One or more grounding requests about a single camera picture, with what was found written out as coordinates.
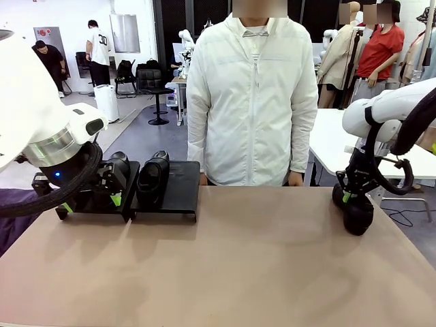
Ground black bag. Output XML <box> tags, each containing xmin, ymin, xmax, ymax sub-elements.
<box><xmin>136</xmin><ymin>58</ymin><xmax>159</xmax><ymax>71</ymax></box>

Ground white table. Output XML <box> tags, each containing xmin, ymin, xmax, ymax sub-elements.
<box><xmin>308</xmin><ymin>108</ymin><xmax>436</xmax><ymax>219</ymax></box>

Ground tall black bar chair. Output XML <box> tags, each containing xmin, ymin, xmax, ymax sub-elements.
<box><xmin>75</xmin><ymin>51</ymin><xmax>93</xmax><ymax>81</ymax></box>

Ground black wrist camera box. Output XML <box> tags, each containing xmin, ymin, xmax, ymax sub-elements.
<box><xmin>31</xmin><ymin>172</ymin><xmax>57</xmax><ymax>197</ymax></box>

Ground black backpack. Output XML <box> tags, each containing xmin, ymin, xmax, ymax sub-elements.
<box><xmin>114</xmin><ymin>59</ymin><xmax>137</xmax><ymax>84</ymax></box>

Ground scuffed black metal shoe stand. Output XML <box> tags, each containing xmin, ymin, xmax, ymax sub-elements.
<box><xmin>129</xmin><ymin>159</ymin><xmax>201</xmax><ymax>224</ymax></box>

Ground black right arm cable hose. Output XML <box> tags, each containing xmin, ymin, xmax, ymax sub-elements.
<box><xmin>360</xmin><ymin>88</ymin><xmax>436</xmax><ymax>196</ymax></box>

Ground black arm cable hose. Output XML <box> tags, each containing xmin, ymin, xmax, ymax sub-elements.
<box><xmin>360</xmin><ymin>88</ymin><xmax>436</xmax><ymax>196</ymax></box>
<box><xmin>0</xmin><ymin>141</ymin><xmax>104</xmax><ymax>217</ymax></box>

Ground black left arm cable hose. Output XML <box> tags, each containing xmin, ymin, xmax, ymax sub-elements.
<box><xmin>0</xmin><ymin>141</ymin><xmax>104</xmax><ymax>217</ymax></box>

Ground black floor cable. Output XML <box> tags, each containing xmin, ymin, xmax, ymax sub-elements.
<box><xmin>388</xmin><ymin>203</ymin><xmax>436</xmax><ymax>228</ymax></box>

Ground purple cloth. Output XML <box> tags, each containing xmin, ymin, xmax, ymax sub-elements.
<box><xmin>0</xmin><ymin>189</ymin><xmax>59</xmax><ymax>256</ymax></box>

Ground grey door with red sign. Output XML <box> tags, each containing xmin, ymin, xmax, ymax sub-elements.
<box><xmin>33</xmin><ymin>26</ymin><xmax>72</xmax><ymax>78</ymax></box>

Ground black camera tripod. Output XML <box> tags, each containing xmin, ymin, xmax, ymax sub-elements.
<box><xmin>340</xmin><ymin>29</ymin><xmax>364</xmax><ymax>110</ymax></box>

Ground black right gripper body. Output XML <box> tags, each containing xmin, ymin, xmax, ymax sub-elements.
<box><xmin>345</xmin><ymin>149</ymin><xmax>382</xmax><ymax>189</ymax></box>

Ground mannequin in beige coat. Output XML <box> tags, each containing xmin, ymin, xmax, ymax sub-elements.
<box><xmin>316</xmin><ymin>1</ymin><xmax>362</xmax><ymax>110</ymax></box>

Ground quilted black bar stool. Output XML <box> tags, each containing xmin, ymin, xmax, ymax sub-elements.
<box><xmin>136</xmin><ymin>69</ymin><xmax>175</xmax><ymax>126</ymax></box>

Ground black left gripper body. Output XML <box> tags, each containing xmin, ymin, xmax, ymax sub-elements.
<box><xmin>39</xmin><ymin>152</ymin><xmax>103</xmax><ymax>192</ymax></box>

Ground person's left hand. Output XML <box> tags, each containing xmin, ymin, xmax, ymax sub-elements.
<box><xmin>288</xmin><ymin>169</ymin><xmax>304</xmax><ymax>187</ymax></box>

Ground person's left forearm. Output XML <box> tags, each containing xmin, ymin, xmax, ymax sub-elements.
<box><xmin>288</xmin><ymin>112</ymin><xmax>320</xmax><ymax>173</ymax></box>

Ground person in white jacket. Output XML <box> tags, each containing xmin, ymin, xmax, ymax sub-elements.
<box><xmin>186</xmin><ymin>15</ymin><xmax>320</xmax><ymax>187</ymax></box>

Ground background desk with equipment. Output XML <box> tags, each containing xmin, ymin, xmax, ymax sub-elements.
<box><xmin>166</xmin><ymin>76</ymin><xmax>189</xmax><ymax>127</ymax></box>

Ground white air purifier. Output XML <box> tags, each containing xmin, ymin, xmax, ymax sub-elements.
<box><xmin>94</xmin><ymin>84</ymin><xmax>120</xmax><ymax>124</ymax></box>

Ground crouching person in black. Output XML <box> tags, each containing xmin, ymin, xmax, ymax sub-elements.
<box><xmin>32</xmin><ymin>40</ymin><xmax>67</xmax><ymax>99</ymax></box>

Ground man in number 30 jersey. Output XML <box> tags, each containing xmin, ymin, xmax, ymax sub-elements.
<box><xmin>84</xmin><ymin>19</ymin><xmax>114</xmax><ymax>88</ymax></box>

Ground grey wall panel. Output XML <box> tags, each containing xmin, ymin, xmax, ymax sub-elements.
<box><xmin>109</xmin><ymin>14</ymin><xmax>141</xmax><ymax>54</ymax></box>

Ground beige hanging garment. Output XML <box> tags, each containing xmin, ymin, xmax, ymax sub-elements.
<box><xmin>400</xmin><ymin>30</ymin><xmax>426</xmax><ymax>86</ymax></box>

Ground light blue hanging garment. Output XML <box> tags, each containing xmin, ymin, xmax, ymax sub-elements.
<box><xmin>418</xmin><ymin>44</ymin><xmax>436</xmax><ymax>82</ymax></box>

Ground person's right forearm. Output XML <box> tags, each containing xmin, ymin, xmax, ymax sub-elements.
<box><xmin>186</xmin><ymin>112</ymin><xmax>209</xmax><ymax>174</ymax></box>

